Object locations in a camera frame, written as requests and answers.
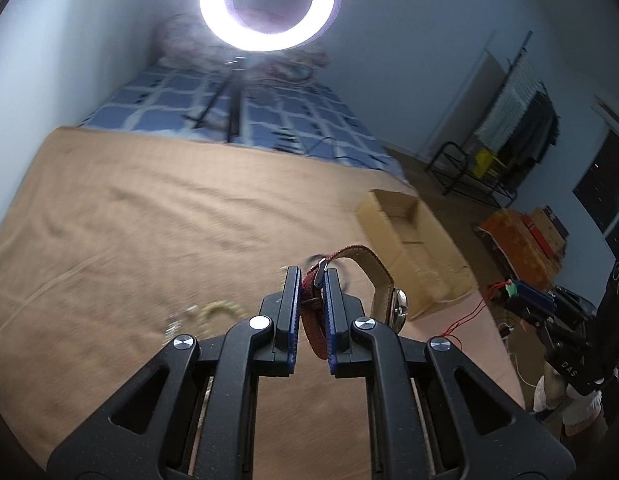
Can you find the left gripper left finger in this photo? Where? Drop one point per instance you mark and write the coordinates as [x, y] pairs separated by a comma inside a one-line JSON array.
[[278, 355]]

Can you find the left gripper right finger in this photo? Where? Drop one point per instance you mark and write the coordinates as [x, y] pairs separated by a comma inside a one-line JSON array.
[[341, 310]]

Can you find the red leather strap wristwatch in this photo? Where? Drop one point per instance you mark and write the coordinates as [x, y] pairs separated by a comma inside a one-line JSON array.
[[389, 303]]

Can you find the silver small jewelry piece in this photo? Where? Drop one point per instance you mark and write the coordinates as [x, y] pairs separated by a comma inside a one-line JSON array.
[[182, 322]]

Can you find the white gloved right hand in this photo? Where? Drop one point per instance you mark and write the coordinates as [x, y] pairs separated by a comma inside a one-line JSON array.
[[576, 412]]

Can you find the open cardboard box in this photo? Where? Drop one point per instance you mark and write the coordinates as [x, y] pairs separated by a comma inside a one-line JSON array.
[[421, 257]]

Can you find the orange patterned cushion stack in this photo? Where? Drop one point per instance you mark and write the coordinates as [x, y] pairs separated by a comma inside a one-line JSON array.
[[530, 247]]

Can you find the black metal rack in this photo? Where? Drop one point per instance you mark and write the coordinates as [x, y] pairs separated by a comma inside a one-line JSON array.
[[453, 168]]

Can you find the blue checkered bed sheet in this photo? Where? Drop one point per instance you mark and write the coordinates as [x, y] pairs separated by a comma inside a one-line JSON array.
[[308, 120]]

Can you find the hanging dark clothes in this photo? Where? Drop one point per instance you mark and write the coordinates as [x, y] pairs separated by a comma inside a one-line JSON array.
[[518, 129]]

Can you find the black light tripod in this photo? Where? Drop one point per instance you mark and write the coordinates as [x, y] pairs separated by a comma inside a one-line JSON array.
[[233, 86]]

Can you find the folded floral quilts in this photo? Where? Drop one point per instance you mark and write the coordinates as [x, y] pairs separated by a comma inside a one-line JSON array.
[[185, 43]]

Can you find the white ring light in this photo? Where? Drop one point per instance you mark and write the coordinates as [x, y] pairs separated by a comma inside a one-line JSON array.
[[268, 25]]

